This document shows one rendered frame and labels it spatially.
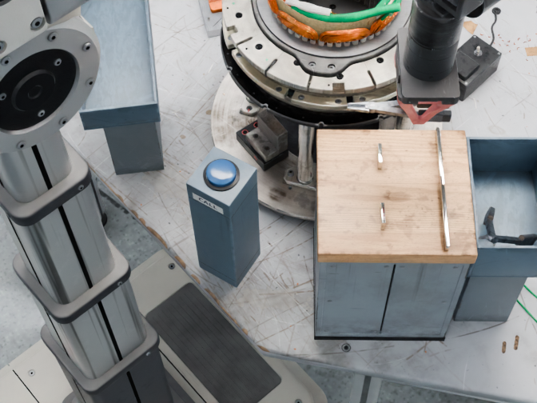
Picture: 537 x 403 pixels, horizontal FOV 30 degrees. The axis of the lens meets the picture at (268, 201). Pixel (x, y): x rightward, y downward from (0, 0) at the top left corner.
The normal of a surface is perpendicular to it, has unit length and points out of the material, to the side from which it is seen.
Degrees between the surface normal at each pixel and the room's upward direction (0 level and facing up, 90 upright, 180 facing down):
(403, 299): 90
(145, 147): 90
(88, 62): 90
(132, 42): 0
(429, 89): 1
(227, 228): 90
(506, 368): 0
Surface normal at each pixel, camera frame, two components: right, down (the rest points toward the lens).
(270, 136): -0.80, 0.52
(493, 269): -0.02, 0.86
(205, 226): -0.52, 0.74
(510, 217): -0.01, -0.50
